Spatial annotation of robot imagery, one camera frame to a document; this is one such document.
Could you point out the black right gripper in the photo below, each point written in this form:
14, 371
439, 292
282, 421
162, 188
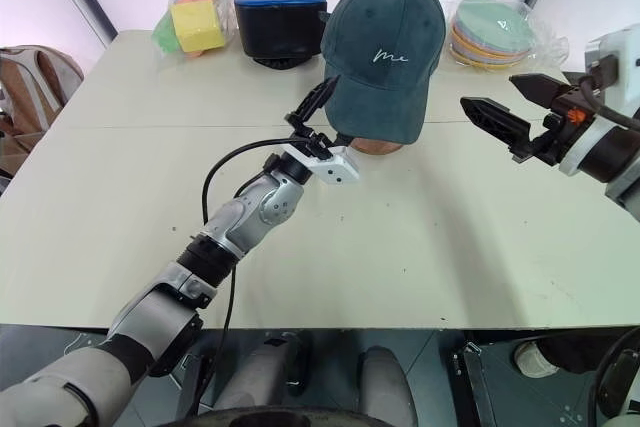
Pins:
567, 119

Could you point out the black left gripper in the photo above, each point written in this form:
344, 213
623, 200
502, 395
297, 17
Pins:
311, 141

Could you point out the dark green baseball cap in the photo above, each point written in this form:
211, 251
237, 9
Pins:
382, 47

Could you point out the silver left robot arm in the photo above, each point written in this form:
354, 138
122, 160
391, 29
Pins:
250, 217

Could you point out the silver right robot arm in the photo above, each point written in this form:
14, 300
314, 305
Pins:
622, 187

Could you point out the wooden hat stand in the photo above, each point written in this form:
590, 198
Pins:
377, 147

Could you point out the clear plastic bag of plates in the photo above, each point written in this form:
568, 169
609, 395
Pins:
547, 39

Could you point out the mint green plate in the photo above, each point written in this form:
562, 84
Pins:
492, 22

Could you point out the blue and black box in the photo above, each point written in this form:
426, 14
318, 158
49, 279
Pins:
280, 12

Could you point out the yellow foam cube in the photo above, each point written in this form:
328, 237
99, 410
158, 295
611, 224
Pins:
197, 27

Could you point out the green foam block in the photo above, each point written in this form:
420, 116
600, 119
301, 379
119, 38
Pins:
166, 39

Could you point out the white shoe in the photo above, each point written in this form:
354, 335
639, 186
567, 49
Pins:
532, 359

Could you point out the grey rounded robot leg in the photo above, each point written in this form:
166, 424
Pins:
257, 382
387, 387

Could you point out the black wheel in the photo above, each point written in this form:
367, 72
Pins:
620, 382

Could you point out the brown and grey backpack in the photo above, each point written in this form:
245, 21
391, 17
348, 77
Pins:
35, 92

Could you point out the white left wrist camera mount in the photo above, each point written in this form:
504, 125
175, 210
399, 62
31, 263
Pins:
337, 168

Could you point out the black metal frame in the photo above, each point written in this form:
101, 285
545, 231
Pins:
475, 382

